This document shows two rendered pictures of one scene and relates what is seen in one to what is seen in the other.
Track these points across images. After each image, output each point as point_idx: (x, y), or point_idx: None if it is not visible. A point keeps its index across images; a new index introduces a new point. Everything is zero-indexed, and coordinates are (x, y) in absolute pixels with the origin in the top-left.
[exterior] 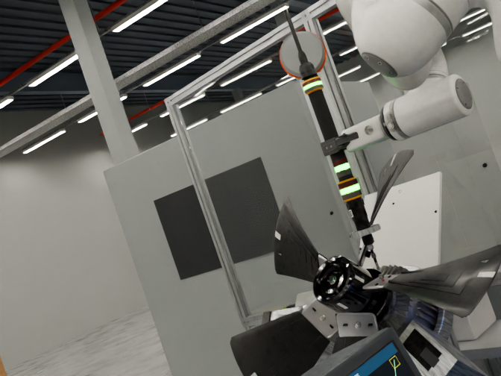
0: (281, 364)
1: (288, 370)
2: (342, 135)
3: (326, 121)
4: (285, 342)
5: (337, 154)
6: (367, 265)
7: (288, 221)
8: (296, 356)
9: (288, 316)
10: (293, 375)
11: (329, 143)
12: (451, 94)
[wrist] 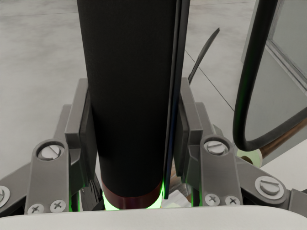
0: (88, 191)
1: (91, 200)
2: (26, 209)
3: (85, 4)
4: (91, 187)
5: (103, 169)
6: (282, 170)
7: (194, 66)
8: (95, 203)
9: (95, 178)
10: (92, 207)
11: (55, 130)
12: None
